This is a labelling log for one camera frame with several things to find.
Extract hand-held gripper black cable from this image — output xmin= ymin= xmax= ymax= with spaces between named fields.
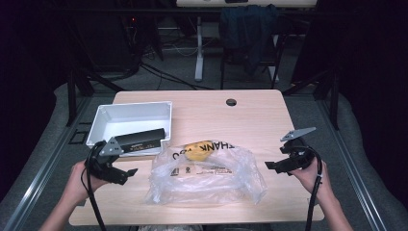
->
xmin=79 ymin=141 xmax=109 ymax=231
xmin=303 ymin=144 xmax=323 ymax=231

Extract black computer case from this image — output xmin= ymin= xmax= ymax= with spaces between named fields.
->
xmin=76 ymin=12 xmax=140 ymax=72

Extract black metal stand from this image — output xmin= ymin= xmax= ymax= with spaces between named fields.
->
xmin=281 ymin=67 xmax=342 ymax=131
xmin=64 ymin=67 xmax=126 ymax=127

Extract dark blue jacket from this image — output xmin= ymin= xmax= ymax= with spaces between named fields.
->
xmin=218 ymin=4 xmax=281 ymax=77

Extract person's right hand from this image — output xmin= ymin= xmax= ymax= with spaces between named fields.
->
xmin=290 ymin=158 xmax=333 ymax=203

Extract left hand-held gripper black cable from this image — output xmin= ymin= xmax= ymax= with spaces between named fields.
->
xmin=79 ymin=141 xmax=109 ymax=231

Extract black chair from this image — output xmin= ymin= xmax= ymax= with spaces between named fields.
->
xmin=219 ymin=30 xmax=284 ymax=90

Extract white plastic bin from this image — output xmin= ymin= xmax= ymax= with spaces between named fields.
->
xmin=86 ymin=100 xmax=173 ymax=159

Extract clear plastic bag yellow print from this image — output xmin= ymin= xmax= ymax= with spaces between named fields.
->
xmin=144 ymin=139 xmax=269 ymax=207

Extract white desk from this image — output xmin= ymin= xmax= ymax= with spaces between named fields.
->
xmin=175 ymin=0 xmax=318 ymax=82

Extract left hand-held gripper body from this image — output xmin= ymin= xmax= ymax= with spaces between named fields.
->
xmin=85 ymin=136 xmax=130 ymax=186

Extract aluminium floor rail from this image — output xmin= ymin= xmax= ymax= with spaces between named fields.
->
xmin=316 ymin=95 xmax=390 ymax=231
xmin=0 ymin=95 xmax=94 ymax=231

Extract long black box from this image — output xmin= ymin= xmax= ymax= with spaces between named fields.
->
xmin=114 ymin=127 xmax=166 ymax=154

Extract right hand-held gripper black cable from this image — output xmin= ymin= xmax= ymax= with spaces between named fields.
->
xmin=303 ymin=144 xmax=323 ymax=231

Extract person's left hand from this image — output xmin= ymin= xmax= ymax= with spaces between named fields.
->
xmin=62 ymin=160 xmax=109 ymax=207

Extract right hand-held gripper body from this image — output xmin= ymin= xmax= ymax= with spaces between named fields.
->
xmin=279 ymin=126 xmax=318 ymax=176

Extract black floor cables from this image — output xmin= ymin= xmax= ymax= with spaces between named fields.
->
xmin=140 ymin=62 xmax=214 ymax=91

